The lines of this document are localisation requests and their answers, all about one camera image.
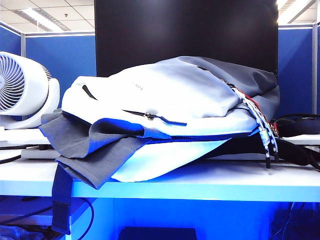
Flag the dark hanging cable bundle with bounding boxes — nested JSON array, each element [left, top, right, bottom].
[[271, 201, 320, 240]]

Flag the blue partition panel wide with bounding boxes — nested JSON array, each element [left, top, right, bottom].
[[24, 34, 98, 83]]

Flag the silver partition post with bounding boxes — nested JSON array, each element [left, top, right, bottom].
[[21, 32, 27, 58], [311, 24, 318, 115]]

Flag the white and gray backpack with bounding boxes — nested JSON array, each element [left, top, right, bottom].
[[51, 55, 320, 236]]

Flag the gray ribbed clothes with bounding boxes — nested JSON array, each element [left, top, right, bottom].
[[38, 109, 173, 190]]

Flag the black looped cable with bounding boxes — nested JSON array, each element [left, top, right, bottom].
[[69, 198, 96, 238]]

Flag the white under-desk shelf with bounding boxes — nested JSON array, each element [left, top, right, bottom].
[[41, 199, 97, 240]]

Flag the white platform block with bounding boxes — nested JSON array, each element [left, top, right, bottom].
[[0, 128, 55, 147]]

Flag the blue partition panel narrow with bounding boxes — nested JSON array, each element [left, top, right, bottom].
[[0, 22, 23, 57]]

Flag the black computer monitor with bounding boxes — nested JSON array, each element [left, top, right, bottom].
[[93, 0, 280, 79]]

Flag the red patterned lanyard strap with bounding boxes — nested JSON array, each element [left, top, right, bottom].
[[239, 88, 280, 137]]

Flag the black tangled cables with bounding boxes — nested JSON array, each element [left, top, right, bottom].
[[273, 113, 320, 137]]

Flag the black box under desk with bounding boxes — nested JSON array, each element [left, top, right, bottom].
[[119, 226, 197, 240]]

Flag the blue partition panel tall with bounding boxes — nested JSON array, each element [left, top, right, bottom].
[[277, 26, 313, 120]]

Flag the white riser shelf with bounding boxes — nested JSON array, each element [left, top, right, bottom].
[[281, 136, 320, 146]]

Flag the dark bag on floor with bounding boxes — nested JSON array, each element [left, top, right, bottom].
[[0, 223, 55, 240]]

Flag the white desk fan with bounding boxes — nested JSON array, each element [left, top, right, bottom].
[[0, 51, 61, 130]]

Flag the white blue patterned zipper cord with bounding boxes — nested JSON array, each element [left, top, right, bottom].
[[239, 94, 280, 161], [233, 87, 273, 169]]

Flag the long ceiling light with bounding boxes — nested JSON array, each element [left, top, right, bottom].
[[12, 8, 67, 33], [276, 0, 316, 14]]

